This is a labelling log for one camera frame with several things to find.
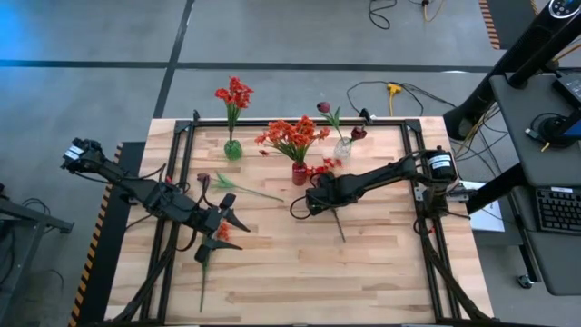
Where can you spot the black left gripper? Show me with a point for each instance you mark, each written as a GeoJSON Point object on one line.
{"type": "Point", "coordinates": [206, 221]}

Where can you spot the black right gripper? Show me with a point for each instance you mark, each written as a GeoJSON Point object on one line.
{"type": "Point", "coordinates": [329, 195]}

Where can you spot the red flower bunch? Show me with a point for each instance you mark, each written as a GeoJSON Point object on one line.
{"type": "Point", "coordinates": [236, 93]}
{"type": "Point", "coordinates": [318, 170]}

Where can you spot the red glass vase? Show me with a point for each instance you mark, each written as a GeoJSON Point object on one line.
{"type": "Point", "coordinates": [299, 175]}

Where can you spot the dark red tulip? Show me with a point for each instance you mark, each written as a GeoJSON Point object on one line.
{"type": "Point", "coordinates": [224, 183]}
{"type": "Point", "coordinates": [323, 107]}
{"type": "Point", "coordinates": [358, 133]}

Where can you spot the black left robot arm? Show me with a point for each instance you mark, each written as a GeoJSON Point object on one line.
{"type": "Point", "coordinates": [150, 195]}

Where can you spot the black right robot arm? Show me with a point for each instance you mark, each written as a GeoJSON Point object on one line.
{"type": "Point", "coordinates": [390, 175]}

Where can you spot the clear glass vase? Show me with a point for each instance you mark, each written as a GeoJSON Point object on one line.
{"type": "Point", "coordinates": [342, 149]}

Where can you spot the green glass vase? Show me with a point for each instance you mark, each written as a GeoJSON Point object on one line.
{"type": "Point", "coordinates": [233, 150]}

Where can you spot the black mat with hazard stripes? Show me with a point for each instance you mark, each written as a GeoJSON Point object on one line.
{"type": "Point", "coordinates": [109, 254]}
{"type": "Point", "coordinates": [513, 22]}

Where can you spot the yellow power plug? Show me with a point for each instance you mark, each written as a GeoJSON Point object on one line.
{"type": "Point", "coordinates": [393, 88]}

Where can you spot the white paper sheet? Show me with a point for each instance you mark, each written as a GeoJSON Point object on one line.
{"type": "Point", "coordinates": [488, 220]}

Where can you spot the black side table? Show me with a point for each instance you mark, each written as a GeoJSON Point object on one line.
{"type": "Point", "coordinates": [32, 213]}

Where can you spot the caster wheel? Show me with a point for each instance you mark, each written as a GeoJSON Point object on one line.
{"type": "Point", "coordinates": [525, 281]}

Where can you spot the grey desk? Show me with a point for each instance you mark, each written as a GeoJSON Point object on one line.
{"type": "Point", "coordinates": [544, 263]}

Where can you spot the black keyboard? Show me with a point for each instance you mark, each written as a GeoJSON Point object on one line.
{"type": "Point", "coordinates": [560, 211]}

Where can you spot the black round stand base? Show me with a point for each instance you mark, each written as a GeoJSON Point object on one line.
{"type": "Point", "coordinates": [556, 131]}

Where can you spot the black tower fan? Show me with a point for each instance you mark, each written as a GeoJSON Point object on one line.
{"type": "Point", "coordinates": [522, 50]}

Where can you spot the black laptop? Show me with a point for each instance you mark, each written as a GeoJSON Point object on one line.
{"type": "Point", "coordinates": [572, 86]}

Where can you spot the black aluminium table frame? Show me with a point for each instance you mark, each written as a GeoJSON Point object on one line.
{"type": "Point", "coordinates": [295, 123]}

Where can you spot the silver metal bracket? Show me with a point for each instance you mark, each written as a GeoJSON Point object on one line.
{"type": "Point", "coordinates": [420, 194]}

